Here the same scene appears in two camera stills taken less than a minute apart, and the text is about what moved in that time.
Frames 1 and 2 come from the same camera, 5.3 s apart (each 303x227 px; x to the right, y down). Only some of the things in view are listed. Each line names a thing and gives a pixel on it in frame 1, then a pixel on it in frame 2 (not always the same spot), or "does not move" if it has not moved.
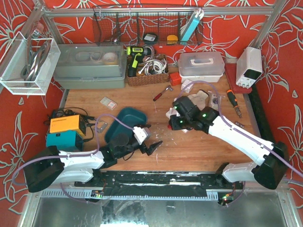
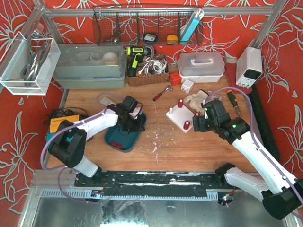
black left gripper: (144, 146) → (135, 124)
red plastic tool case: (231, 69) does not move
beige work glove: (199, 99) does not move
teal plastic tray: (117, 133) does not move
